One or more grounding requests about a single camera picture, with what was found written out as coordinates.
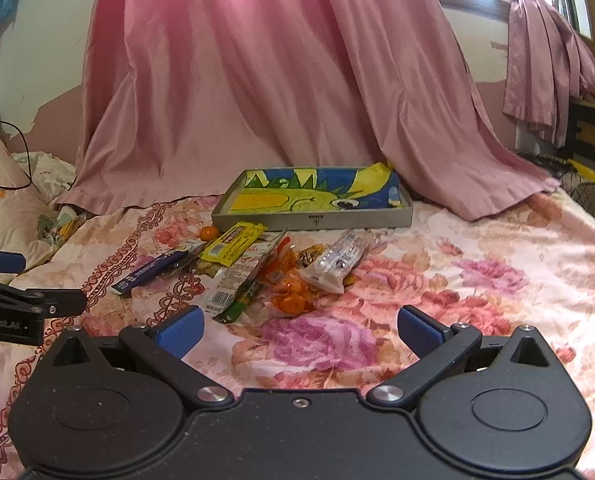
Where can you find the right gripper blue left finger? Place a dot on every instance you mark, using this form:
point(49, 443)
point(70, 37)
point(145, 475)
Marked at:
point(158, 351)

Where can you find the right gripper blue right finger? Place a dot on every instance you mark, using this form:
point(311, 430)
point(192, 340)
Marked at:
point(442, 351)

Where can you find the dark blue snack bar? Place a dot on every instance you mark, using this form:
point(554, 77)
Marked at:
point(156, 267)

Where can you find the green white snack packet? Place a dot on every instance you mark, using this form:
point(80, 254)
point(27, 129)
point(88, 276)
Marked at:
point(233, 282)

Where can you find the yellow snack packet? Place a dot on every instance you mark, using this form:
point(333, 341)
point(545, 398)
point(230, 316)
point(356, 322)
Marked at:
point(230, 246)

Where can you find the small orange fruit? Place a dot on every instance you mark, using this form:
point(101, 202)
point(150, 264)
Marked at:
point(209, 233)

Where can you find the clear white snack packet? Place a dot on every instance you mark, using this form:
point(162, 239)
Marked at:
point(330, 269)

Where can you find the orange candy bag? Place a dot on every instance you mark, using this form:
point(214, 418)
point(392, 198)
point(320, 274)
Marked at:
point(290, 295)

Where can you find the beige quilted pillow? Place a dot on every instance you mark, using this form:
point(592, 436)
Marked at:
point(25, 218)

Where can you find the grey tray with colourful liner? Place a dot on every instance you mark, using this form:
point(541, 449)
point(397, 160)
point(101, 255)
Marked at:
point(316, 198)

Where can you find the black fan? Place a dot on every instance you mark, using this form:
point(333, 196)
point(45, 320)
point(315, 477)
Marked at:
point(581, 187)

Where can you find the large pink curtain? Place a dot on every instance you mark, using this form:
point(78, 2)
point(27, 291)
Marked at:
point(180, 96)

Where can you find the small tied pink curtain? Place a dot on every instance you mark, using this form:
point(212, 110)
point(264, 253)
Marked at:
point(548, 64)

